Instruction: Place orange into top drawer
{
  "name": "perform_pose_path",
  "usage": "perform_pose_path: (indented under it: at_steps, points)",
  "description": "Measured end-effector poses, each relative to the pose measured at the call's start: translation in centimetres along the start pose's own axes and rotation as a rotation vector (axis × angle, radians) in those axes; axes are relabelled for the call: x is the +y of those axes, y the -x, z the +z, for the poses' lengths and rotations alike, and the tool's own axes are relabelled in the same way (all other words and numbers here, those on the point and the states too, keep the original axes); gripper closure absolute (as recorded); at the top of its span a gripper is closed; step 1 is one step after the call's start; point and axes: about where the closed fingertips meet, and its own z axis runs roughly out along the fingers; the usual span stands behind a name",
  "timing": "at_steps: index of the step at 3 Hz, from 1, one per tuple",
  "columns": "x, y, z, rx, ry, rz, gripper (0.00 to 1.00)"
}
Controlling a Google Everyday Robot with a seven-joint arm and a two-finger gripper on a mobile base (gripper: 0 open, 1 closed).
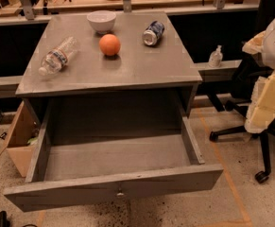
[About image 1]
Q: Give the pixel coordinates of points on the black office chair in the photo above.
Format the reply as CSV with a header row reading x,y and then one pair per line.
x,y
266,15

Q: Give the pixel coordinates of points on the orange fruit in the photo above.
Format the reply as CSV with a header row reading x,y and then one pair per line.
x,y
109,45

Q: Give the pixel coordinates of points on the brown cardboard box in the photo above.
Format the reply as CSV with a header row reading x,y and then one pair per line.
x,y
17,142

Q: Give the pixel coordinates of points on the blue soda can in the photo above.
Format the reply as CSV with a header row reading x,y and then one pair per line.
x,y
153,33

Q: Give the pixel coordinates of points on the hand sanitizer pump bottle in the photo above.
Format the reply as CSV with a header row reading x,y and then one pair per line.
x,y
216,57

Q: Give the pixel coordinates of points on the white ceramic bowl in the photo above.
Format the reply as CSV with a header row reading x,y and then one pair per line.
x,y
102,21

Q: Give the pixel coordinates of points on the grey wooden cabinet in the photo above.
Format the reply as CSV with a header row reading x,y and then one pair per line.
x,y
136,73

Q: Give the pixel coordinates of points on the black object on floor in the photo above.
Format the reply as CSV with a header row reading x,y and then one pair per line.
x,y
4,222

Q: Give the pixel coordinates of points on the clear plastic water bottle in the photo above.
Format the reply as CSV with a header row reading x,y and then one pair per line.
x,y
59,56

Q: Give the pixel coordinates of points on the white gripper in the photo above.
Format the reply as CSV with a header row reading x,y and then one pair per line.
x,y
262,103

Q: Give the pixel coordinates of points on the grey open top drawer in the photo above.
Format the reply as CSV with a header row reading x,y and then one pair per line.
x,y
89,154

